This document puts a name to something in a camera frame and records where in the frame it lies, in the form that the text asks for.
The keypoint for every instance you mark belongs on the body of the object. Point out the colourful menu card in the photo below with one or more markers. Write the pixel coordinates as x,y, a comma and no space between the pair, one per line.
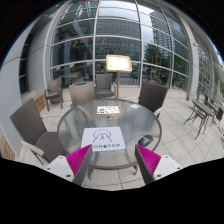
108,110

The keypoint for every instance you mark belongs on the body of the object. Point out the grey wicker chair far left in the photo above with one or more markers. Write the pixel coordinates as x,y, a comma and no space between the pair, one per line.
54,91

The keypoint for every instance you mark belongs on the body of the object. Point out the dark wicker chair back-right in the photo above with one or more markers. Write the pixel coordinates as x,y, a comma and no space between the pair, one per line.
152,97

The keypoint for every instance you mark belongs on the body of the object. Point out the grey wicker chair back-left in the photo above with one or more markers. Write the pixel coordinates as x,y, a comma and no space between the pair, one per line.
81,93

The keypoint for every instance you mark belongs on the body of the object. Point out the round glass patio table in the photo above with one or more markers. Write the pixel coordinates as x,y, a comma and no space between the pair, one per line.
134,120

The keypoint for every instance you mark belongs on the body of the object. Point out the grey wicker chair far centre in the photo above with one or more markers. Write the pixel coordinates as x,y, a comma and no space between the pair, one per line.
103,85

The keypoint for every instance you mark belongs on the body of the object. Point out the gold menu stand sign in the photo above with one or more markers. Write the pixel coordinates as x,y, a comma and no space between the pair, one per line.
118,64

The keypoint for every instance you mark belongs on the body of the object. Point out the dark metal chair right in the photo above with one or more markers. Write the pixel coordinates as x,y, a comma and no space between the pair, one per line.
218,112

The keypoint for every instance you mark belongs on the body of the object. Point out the small round side table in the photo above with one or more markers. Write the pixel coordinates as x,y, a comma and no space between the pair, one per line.
202,111

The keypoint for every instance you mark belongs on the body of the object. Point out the white logo mouse pad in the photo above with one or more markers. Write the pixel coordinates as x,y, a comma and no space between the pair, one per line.
103,139

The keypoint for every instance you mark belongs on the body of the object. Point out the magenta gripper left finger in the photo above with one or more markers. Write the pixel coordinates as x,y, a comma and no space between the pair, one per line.
73,167

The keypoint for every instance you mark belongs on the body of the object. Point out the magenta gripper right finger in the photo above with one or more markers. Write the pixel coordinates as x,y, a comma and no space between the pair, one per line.
153,166

